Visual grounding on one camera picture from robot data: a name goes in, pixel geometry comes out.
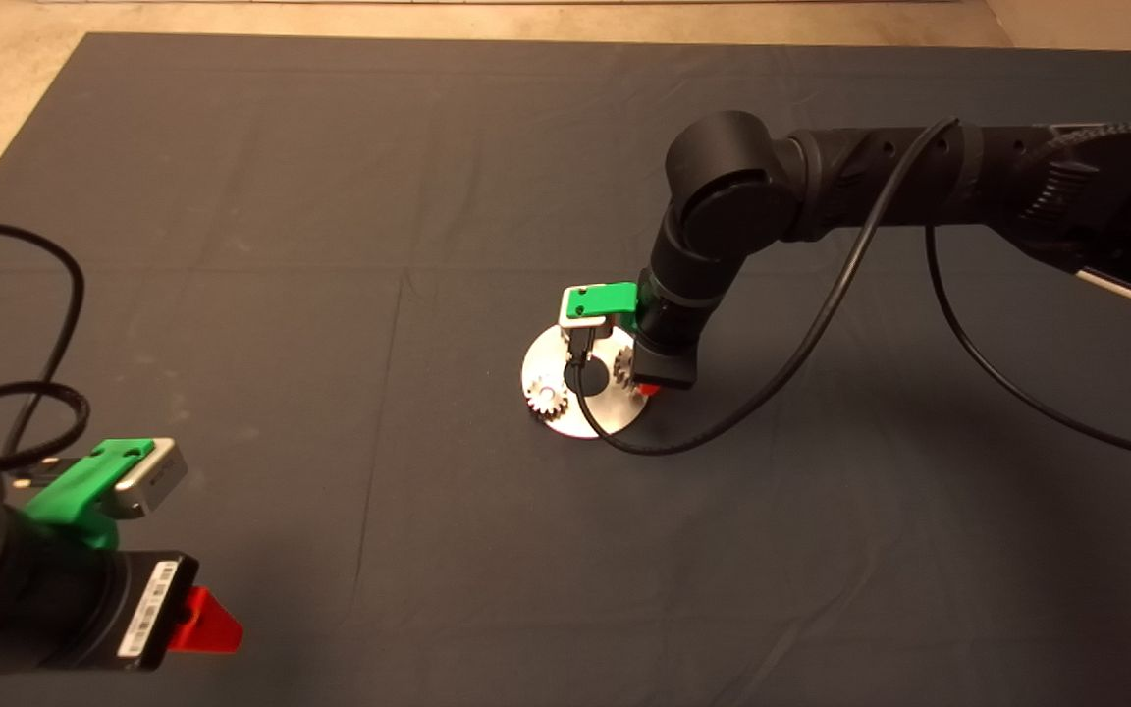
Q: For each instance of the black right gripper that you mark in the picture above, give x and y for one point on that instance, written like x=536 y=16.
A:
x=666 y=368

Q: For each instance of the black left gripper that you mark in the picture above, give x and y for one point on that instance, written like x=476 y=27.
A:
x=138 y=619

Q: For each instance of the small steel planetary gear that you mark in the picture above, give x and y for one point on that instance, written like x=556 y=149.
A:
x=623 y=365
x=547 y=399

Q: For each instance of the round metal carrier plate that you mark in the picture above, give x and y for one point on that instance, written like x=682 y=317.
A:
x=615 y=407

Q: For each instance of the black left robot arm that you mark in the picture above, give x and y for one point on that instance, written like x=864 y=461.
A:
x=16 y=599

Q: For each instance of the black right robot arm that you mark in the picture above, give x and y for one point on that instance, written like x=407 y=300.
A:
x=723 y=187

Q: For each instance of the dark table cloth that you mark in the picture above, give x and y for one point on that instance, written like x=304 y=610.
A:
x=330 y=196

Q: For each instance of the green right camera mount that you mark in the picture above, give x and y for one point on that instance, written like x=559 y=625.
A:
x=610 y=298

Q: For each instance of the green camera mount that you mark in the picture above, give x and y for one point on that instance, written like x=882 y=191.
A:
x=75 y=491
x=610 y=298

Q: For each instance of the silver right camera box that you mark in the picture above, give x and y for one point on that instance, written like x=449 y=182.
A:
x=575 y=319

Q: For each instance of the silver camera box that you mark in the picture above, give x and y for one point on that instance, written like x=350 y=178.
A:
x=158 y=479
x=575 y=319

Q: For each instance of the silver left camera box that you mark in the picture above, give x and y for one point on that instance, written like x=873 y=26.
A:
x=158 y=479

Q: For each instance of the green left camera mount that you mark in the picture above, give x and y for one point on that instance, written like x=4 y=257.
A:
x=75 y=491

